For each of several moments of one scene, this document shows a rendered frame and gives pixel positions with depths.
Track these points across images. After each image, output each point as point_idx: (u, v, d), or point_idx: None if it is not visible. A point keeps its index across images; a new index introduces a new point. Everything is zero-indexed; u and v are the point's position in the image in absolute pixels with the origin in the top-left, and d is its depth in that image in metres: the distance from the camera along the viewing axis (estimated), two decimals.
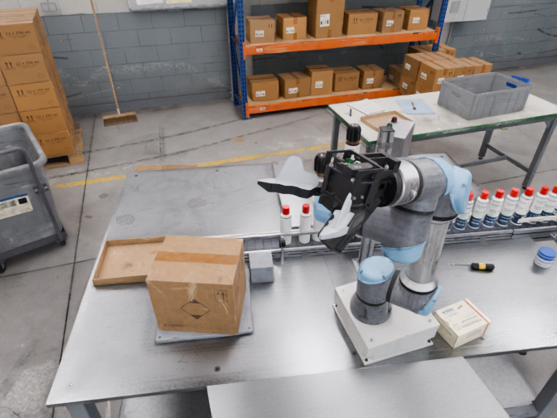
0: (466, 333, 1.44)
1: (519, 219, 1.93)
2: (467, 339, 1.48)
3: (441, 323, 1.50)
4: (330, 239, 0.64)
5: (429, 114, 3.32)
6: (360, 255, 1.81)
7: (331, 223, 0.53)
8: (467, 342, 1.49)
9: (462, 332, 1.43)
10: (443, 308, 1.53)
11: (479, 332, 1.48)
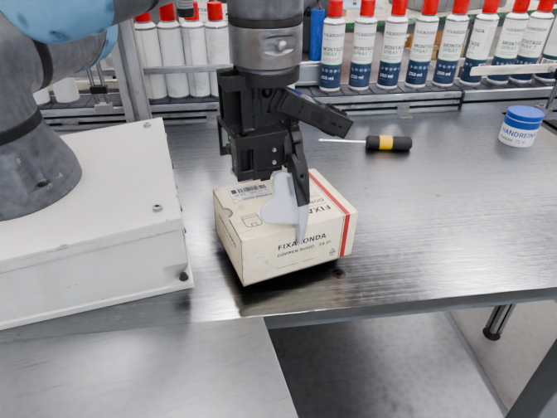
0: (271, 236, 0.48)
1: (473, 67, 0.99)
2: (291, 262, 0.52)
3: (222, 217, 0.54)
4: (331, 133, 0.50)
5: (375, 8, 2.38)
6: None
7: (293, 214, 0.49)
8: (294, 270, 0.53)
9: (259, 235, 0.48)
10: (241, 183, 0.57)
11: (324, 242, 0.53)
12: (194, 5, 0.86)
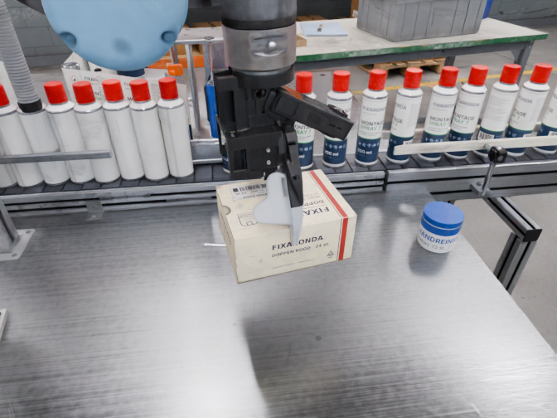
0: (264, 236, 0.48)
1: (396, 146, 0.86)
2: (286, 263, 0.52)
3: (222, 215, 0.55)
4: (331, 135, 0.50)
5: (340, 35, 2.25)
6: None
7: (288, 215, 0.49)
8: (290, 271, 0.53)
9: (252, 234, 0.48)
10: (244, 182, 0.57)
11: (322, 245, 0.52)
12: (56, 87, 0.73)
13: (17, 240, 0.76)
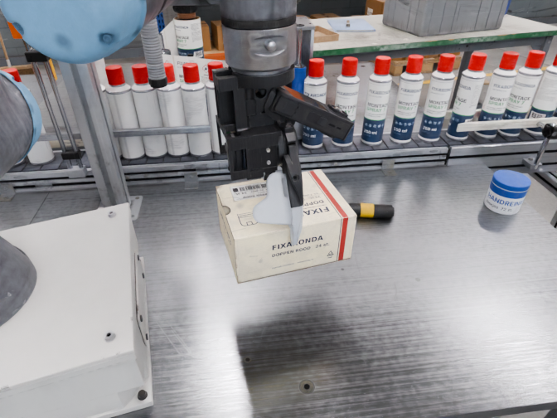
0: (264, 236, 0.48)
1: (459, 123, 0.96)
2: (286, 263, 0.52)
3: (222, 215, 0.55)
4: (331, 135, 0.50)
5: (368, 31, 2.35)
6: None
7: (288, 215, 0.49)
8: (290, 271, 0.53)
9: (252, 234, 0.48)
10: (244, 182, 0.57)
11: (322, 245, 0.52)
12: (169, 68, 0.83)
13: (130, 205, 0.86)
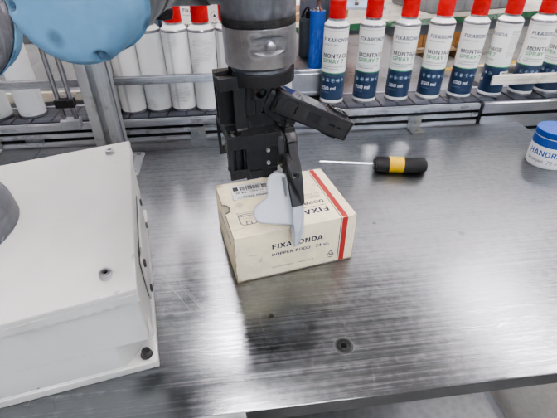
0: (264, 235, 0.48)
1: (494, 75, 0.87)
2: (286, 262, 0.52)
3: (222, 214, 0.54)
4: (331, 135, 0.50)
5: None
6: None
7: (288, 216, 0.48)
8: (290, 270, 0.53)
9: (251, 233, 0.48)
10: (244, 181, 0.57)
11: (322, 244, 0.52)
12: None
13: None
